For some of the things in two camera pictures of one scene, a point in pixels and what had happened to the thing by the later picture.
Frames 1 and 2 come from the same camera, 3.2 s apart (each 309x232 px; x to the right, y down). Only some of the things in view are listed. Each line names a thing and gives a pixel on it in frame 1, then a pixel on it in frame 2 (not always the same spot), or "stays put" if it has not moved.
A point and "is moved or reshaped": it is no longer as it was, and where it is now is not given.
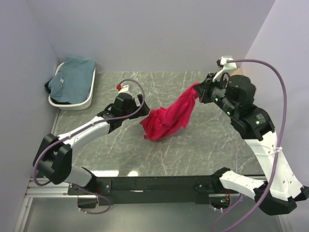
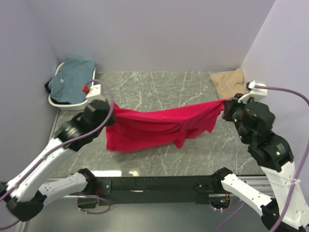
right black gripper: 203,91 to 228,109
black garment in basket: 47,86 stays put
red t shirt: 164,122 is moved or reshaped
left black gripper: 142,105 to 106,118
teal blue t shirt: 72,84 stays put
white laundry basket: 75,106 stays put
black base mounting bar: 148,190 stays put
